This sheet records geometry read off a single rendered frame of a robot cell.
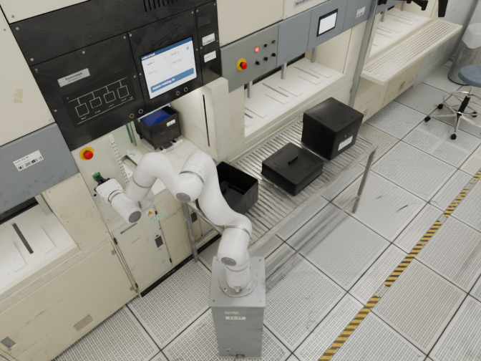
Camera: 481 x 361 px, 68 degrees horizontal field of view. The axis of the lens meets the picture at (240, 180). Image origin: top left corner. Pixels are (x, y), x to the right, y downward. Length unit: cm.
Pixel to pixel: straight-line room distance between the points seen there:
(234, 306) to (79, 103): 115
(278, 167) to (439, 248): 156
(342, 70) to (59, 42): 229
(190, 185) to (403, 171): 276
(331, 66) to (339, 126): 100
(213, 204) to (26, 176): 79
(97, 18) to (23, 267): 126
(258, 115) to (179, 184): 149
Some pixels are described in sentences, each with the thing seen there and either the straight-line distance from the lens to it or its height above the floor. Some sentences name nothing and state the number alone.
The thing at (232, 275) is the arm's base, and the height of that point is 91.
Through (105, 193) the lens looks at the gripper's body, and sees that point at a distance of 174.
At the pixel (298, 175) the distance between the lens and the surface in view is 222.
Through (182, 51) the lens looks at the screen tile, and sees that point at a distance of 183.
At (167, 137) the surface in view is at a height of 98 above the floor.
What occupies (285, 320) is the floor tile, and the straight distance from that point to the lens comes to 264.
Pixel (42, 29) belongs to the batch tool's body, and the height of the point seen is 191.
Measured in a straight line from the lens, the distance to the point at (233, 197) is 220.
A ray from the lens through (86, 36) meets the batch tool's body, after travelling 158.
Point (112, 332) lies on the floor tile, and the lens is 275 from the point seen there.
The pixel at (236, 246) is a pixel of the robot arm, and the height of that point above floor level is 118.
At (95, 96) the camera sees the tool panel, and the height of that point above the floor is 160.
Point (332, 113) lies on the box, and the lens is 248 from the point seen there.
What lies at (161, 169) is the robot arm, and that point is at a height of 154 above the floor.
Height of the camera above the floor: 243
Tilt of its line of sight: 46 degrees down
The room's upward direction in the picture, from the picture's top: 2 degrees counter-clockwise
